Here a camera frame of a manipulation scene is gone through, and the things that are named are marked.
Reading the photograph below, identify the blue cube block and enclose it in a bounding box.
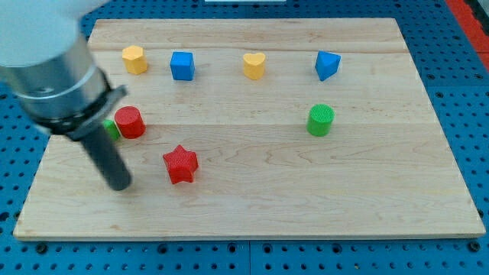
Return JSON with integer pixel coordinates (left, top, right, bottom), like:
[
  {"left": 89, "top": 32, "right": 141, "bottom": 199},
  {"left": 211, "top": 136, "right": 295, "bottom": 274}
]
[{"left": 170, "top": 51, "right": 195, "bottom": 81}]

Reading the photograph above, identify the red cylinder block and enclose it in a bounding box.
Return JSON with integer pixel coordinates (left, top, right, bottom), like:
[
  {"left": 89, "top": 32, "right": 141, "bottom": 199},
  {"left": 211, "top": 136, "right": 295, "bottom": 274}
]
[{"left": 114, "top": 106, "right": 146, "bottom": 139}]

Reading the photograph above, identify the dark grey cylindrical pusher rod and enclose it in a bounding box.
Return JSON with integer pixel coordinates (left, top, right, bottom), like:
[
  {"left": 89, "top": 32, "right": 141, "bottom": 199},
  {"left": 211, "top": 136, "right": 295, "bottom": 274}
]
[{"left": 80, "top": 126, "right": 132, "bottom": 191}]

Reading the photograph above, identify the green cylinder block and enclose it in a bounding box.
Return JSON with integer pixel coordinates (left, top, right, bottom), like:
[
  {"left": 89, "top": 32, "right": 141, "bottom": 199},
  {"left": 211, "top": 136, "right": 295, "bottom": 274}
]
[{"left": 306, "top": 104, "right": 335, "bottom": 137}]

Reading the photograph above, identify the small green block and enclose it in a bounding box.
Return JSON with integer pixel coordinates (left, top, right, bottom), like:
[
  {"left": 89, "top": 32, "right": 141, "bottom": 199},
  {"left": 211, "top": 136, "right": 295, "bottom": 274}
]
[{"left": 102, "top": 119, "right": 121, "bottom": 141}]

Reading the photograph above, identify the yellow hexagon block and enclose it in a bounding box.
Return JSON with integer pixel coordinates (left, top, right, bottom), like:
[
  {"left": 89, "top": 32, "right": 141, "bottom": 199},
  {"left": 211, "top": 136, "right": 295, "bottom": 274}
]
[{"left": 121, "top": 45, "right": 148, "bottom": 75}]

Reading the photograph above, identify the blue triangle block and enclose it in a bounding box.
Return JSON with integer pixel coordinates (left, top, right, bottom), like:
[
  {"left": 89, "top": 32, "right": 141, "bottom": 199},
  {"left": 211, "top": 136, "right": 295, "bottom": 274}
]
[{"left": 315, "top": 50, "right": 341, "bottom": 81}]

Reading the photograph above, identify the red strip at corner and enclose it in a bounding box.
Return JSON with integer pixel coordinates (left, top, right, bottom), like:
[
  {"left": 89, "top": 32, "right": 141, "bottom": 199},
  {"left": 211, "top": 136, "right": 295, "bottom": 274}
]
[{"left": 445, "top": 0, "right": 488, "bottom": 70}]

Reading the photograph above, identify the yellow heart block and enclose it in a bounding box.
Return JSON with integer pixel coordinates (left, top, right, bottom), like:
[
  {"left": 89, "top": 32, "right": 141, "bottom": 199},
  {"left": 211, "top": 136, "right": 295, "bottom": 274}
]
[{"left": 243, "top": 53, "right": 266, "bottom": 80}]

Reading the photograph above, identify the red star block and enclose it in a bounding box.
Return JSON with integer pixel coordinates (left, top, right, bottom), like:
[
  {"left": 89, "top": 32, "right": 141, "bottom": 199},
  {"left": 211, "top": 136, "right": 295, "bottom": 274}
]
[{"left": 163, "top": 145, "right": 199, "bottom": 184}]

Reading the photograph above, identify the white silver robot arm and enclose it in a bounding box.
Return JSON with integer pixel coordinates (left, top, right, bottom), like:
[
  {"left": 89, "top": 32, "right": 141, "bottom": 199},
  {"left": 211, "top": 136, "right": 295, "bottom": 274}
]
[{"left": 1, "top": 0, "right": 131, "bottom": 190}]

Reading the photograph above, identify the wooden board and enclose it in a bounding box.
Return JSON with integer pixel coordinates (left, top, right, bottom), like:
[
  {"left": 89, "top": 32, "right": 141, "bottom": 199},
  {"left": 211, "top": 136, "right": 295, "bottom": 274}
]
[{"left": 14, "top": 18, "right": 486, "bottom": 241}]

